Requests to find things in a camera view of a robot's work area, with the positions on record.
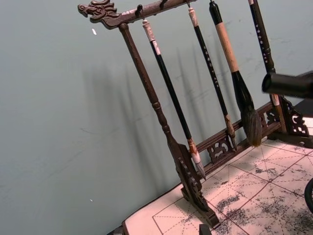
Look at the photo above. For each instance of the thin black brush, white characters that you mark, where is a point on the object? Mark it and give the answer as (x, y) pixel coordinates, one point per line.
(210, 66)

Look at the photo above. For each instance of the black round dish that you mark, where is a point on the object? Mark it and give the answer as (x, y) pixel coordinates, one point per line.
(309, 195)

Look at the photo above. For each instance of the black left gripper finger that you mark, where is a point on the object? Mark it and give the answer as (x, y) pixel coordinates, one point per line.
(204, 230)

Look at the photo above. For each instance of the black brush with marbled ends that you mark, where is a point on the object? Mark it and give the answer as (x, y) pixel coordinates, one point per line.
(168, 80)

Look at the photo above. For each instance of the pale gridded calligraphy mat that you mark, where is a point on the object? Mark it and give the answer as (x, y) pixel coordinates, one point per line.
(244, 195)

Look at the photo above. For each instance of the dark carved wooden brush rack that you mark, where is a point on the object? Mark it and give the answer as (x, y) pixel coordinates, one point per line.
(137, 61)

